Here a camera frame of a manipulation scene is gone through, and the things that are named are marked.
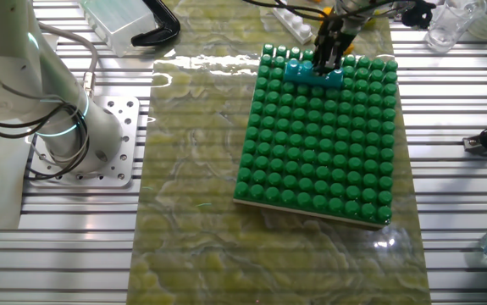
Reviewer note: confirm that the green studded baseplate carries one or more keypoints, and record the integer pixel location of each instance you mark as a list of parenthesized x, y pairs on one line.
[(315, 152)]

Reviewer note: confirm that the aluminium arm base plate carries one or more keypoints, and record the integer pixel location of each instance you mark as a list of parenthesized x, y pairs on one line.
[(120, 127)]

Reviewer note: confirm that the black C-clamp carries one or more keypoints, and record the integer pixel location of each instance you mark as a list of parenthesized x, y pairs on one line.
[(162, 27)]

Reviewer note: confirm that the translucent plastic box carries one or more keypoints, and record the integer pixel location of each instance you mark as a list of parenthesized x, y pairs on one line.
[(116, 23)]

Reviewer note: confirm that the green marble pattern mat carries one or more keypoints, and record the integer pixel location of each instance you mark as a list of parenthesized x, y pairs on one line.
[(192, 169)]

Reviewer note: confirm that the white four-stud brick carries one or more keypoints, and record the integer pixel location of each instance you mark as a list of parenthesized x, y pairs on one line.
[(300, 25)]

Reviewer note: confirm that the clear glass cup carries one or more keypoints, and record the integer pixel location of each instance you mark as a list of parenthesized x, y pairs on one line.
[(450, 25)]

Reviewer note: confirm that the teal four-stud brick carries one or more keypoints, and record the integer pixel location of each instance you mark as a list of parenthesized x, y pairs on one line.
[(298, 76)]

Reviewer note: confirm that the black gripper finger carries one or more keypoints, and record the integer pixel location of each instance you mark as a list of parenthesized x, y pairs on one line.
[(324, 53), (342, 48)]

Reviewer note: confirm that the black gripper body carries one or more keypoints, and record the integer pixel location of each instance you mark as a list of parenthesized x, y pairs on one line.
[(340, 25)]

